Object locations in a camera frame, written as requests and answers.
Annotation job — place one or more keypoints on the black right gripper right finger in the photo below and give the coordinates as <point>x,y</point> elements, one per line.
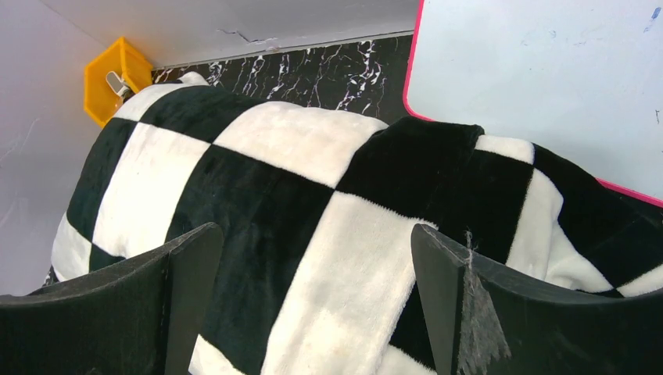
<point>483,317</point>

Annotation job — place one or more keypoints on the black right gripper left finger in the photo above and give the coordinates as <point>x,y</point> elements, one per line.
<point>138,316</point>

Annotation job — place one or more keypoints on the black white checkered pillowcase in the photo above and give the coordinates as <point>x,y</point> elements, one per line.
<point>317,208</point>

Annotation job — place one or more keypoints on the yellow plastic bin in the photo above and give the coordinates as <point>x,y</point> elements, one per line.
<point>100,103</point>

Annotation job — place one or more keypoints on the white object in bin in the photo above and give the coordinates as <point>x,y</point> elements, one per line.
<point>119,87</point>

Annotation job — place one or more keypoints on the pink framed whiteboard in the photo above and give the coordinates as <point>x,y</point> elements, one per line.
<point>581,78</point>

